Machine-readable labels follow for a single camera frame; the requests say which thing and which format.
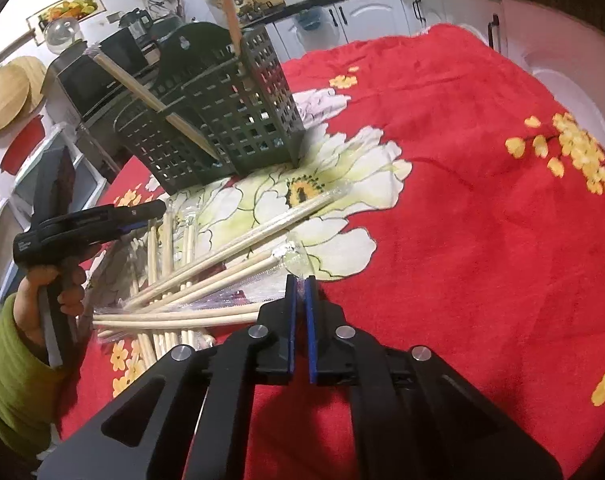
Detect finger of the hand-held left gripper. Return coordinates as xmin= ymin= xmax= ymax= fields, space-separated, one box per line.
xmin=117 ymin=198 xmax=168 ymax=234

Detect black microwave oven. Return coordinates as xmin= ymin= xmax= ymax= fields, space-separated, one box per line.
xmin=56 ymin=27 xmax=158 ymax=121

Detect pile of chopsticks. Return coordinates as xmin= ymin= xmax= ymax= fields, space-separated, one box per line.
xmin=90 ymin=185 xmax=354 ymax=367

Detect blue plastic bag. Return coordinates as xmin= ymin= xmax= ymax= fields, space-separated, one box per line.
xmin=296 ymin=10 xmax=324 ymax=32

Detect round wooden board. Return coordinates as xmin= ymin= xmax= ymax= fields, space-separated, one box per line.
xmin=0 ymin=55 xmax=48 ymax=134

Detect white plastic storage drawers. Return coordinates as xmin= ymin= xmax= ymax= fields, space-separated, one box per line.
xmin=0 ymin=122 xmax=108 ymax=306

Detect black blender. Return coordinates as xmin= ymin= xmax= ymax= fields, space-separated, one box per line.
xmin=119 ymin=7 xmax=156 ymax=42

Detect wooden chopstick pair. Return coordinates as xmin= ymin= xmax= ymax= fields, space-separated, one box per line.
xmin=92 ymin=52 xmax=220 ymax=162
xmin=216 ymin=0 xmax=244 ymax=57

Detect person's left hand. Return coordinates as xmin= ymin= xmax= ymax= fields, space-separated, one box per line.
xmin=16 ymin=265 xmax=88 ymax=347

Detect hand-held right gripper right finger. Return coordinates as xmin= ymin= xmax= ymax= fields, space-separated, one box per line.
xmin=305 ymin=275 xmax=564 ymax=480

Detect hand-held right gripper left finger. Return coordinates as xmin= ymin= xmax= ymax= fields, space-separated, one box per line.
xmin=36 ymin=275 xmax=298 ymax=480

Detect person's left forearm green sleeve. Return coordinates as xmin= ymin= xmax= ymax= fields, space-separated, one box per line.
xmin=0 ymin=292 xmax=59 ymax=461

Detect black plastic utensil basket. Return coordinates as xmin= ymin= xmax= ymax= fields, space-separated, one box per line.
xmin=113 ymin=22 xmax=306 ymax=196

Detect fruit wall poster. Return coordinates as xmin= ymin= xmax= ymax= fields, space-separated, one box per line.
xmin=26 ymin=0 xmax=107 ymax=36

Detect red floral blanket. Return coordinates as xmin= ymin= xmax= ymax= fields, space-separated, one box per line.
xmin=57 ymin=22 xmax=605 ymax=480

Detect red plastic basin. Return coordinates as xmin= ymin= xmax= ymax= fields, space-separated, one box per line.
xmin=0 ymin=115 xmax=46 ymax=174

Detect glass pot lid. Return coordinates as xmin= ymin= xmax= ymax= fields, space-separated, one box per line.
xmin=43 ymin=16 xmax=86 ymax=54

